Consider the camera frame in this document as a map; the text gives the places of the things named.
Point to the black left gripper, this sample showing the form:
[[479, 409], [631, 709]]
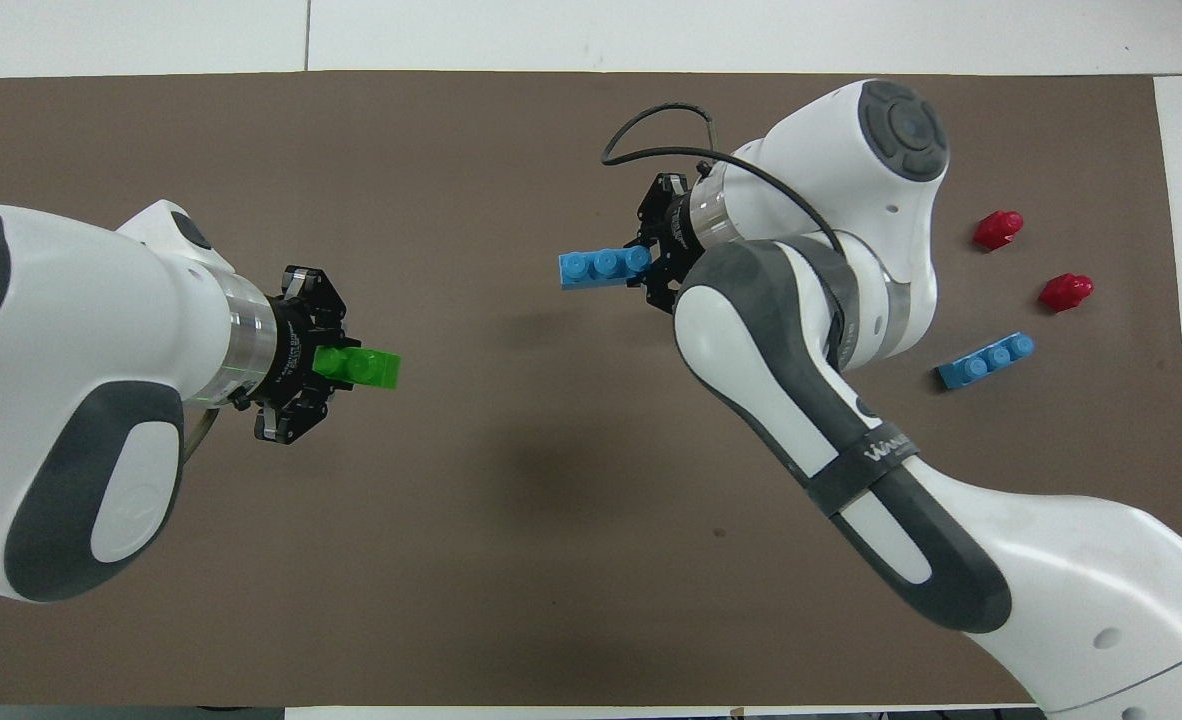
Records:
[[293, 355]]

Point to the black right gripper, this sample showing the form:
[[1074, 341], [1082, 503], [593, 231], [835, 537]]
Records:
[[681, 235]]

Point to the green two-stud brick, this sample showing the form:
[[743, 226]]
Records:
[[371, 368]]

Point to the blue three-stud brick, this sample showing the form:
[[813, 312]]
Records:
[[983, 362], [596, 270]]

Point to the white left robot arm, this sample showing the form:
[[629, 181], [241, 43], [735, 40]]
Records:
[[71, 380]]

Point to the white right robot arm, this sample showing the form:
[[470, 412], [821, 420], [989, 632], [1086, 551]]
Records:
[[811, 330]]

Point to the brown table mat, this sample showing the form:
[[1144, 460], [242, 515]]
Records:
[[511, 540]]

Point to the red single-stud brick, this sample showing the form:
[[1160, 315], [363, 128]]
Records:
[[997, 230], [1065, 293]]

